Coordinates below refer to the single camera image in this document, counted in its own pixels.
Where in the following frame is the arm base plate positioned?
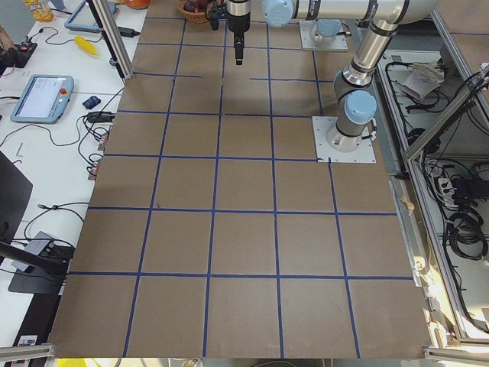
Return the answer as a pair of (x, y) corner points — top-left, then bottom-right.
(299, 19), (348, 52)
(312, 116), (376, 164)

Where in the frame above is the grey usb hub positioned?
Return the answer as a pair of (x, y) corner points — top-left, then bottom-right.
(12, 231), (75, 275)

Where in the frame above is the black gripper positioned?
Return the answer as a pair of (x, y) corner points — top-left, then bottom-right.
(227, 13), (251, 65)

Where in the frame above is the aluminium frame post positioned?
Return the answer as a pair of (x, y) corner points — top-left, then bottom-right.
(87, 0), (134, 80)

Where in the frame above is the dark blue small object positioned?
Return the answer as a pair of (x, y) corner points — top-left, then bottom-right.
(83, 96), (101, 109)

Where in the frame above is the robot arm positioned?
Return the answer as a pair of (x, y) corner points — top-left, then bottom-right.
(309, 19), (342, 44)
(261, 0), (438, 153)

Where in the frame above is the orange fruit toy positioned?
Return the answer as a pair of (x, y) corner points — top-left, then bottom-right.
(124, 0), (151, 10)

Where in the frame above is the yellow toy corn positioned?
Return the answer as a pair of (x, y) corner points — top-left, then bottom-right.
(73, 36), (99, 57)

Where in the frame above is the power strip with cables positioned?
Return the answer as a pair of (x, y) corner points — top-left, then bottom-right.
(435, 175), (489, 209)

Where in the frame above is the crumpled paper box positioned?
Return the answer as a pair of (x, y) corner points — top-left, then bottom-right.
(400, 61), (445, 101)

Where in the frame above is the teach pendant tablet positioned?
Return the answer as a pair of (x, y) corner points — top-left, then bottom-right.
(10, 74), (74, 124)

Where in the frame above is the yellow snack bag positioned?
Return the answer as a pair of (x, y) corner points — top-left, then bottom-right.
(24, 0), (54, 22)

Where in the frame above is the black monitor stand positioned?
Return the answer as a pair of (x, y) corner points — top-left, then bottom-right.
(1, 154), (68, 294)

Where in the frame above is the dark red apple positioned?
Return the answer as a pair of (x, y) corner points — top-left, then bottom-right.
(184, 2), (199, 12)

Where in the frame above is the wicker basket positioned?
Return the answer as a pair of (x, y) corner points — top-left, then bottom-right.
(176, 0), (215, 24)

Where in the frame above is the black power adapter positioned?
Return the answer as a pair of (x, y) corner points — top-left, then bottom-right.
(118, 26), (141, 38)

